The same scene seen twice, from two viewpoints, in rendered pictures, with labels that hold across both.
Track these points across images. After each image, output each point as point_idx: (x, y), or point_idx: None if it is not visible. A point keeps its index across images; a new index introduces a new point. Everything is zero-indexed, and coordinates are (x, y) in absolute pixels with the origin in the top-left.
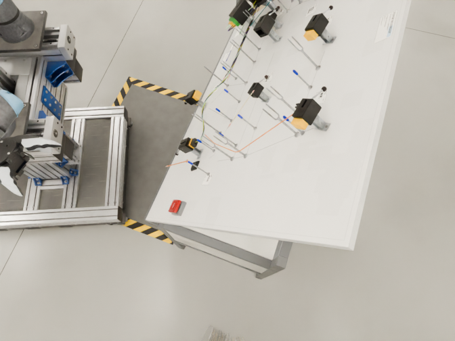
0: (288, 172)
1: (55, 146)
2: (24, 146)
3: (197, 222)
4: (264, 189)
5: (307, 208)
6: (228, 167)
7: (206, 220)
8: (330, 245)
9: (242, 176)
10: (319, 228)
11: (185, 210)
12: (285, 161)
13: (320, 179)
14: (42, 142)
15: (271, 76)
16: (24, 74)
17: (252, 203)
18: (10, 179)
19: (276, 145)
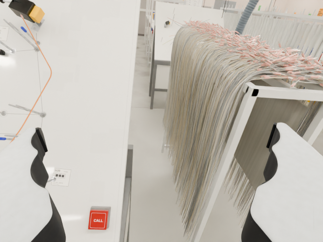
0: (78, 49)
1: (43, 137)
2: (40, 226)
3: (120, 163)
4: (91, 72)
5: (113, 24)
6: (52, 140)
7: (119, 146)
8: (140, 4)
9: (70, 108)
10: (129, 13)
11: (103, 202)
12: (65, 55)
13: (91, 18)
14: (17, 154)
15: None
16: None
17: (104, 82)
18: (285, 155)
19: (42, 71)
